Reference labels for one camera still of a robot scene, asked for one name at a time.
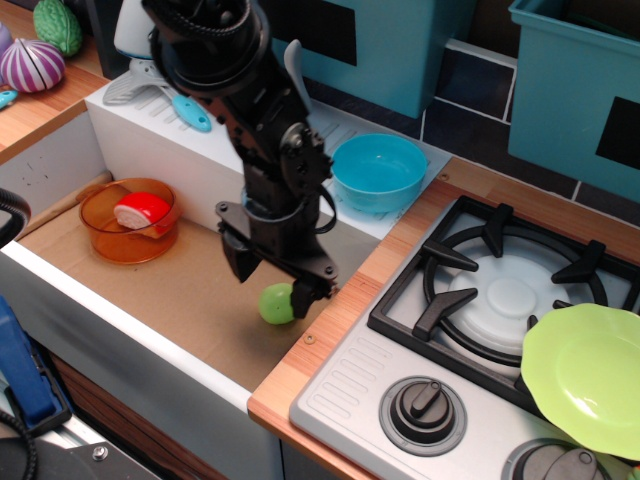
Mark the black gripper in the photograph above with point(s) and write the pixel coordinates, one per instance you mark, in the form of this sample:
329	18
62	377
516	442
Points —
289	242

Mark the green toy pear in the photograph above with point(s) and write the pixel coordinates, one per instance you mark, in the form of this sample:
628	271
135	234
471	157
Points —
274	304

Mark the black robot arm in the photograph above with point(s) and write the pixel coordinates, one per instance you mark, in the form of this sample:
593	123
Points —
220	54

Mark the blue plastic bowl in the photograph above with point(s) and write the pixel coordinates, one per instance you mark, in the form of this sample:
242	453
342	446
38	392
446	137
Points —
378	173

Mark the brown cardboard sheet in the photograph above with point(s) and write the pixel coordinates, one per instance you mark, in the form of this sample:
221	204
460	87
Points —
188	294

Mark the orange transparent pot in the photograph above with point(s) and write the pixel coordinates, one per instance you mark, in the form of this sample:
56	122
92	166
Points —
116	243

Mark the red white toy fruit slice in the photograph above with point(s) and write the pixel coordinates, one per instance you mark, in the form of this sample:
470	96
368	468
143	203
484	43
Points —
139	210

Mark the silver toy stove top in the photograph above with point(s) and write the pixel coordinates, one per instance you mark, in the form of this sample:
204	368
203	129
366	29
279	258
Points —
340	407

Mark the grey stove knob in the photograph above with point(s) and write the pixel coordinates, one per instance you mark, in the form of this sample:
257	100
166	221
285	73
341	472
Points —
552	459
423	416

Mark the grey toy faucet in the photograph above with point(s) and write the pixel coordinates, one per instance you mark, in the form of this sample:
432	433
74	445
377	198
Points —
292	58

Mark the teal storage bin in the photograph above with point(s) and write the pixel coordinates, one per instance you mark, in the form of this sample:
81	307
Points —
385	52
576	99

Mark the blue clamp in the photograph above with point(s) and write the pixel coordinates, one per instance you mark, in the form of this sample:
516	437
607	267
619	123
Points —
33	392

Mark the white soap dispenser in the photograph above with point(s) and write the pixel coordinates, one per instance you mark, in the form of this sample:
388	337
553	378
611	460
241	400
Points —
133	31

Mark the light green plastic plate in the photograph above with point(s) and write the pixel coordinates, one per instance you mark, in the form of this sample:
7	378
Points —
581	366

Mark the blue utensil tip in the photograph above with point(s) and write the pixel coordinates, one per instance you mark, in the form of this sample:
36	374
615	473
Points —
7	97

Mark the purple striped toy onion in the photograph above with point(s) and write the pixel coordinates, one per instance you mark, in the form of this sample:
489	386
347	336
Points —
31	66

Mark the green toy vegetable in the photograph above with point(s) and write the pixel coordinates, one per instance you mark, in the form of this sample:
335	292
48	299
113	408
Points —
56	24

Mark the black stove grate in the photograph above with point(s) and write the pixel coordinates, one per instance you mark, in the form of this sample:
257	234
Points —
481	279

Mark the purple toy at edge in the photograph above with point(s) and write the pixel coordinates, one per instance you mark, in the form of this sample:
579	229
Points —
6	38

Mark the grey utensil blue handle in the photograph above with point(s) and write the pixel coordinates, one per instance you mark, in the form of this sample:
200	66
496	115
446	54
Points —
191	113

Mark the grey spatula blue handle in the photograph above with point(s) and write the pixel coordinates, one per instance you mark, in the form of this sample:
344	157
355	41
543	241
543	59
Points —
141	75

